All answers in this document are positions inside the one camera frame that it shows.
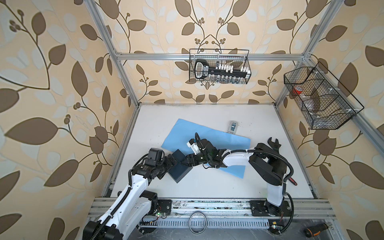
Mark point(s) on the back wire basket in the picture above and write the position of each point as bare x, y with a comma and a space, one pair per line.
235, 57

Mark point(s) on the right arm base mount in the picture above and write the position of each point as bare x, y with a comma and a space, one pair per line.
261, 208

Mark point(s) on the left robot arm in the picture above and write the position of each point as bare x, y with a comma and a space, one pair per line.
135, 202

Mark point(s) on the dark navy gift box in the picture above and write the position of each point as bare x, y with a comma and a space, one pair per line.
180, 170

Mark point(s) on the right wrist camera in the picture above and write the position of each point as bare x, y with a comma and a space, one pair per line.
193, 145

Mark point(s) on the blue wrapping paper sheet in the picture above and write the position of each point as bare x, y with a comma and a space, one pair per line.
184, 130

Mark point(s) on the right wire basket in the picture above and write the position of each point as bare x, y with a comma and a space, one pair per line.
326, 102

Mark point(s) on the black adjustable wrench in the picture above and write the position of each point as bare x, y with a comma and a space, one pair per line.
274, 145

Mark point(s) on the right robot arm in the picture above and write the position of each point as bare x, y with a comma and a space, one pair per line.
273, 168

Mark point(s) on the black socket set holder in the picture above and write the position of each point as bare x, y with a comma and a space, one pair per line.
203, 70

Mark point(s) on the orange handled screwdriver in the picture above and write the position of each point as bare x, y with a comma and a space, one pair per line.
313, 231

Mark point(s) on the wire basket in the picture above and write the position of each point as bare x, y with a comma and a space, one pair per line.
235, 57
326, 102

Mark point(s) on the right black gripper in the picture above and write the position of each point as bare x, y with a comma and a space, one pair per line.
188, 159

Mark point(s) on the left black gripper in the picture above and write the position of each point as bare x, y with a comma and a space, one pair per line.
169, 163

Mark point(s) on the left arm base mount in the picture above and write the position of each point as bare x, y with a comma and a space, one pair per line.
162, 207

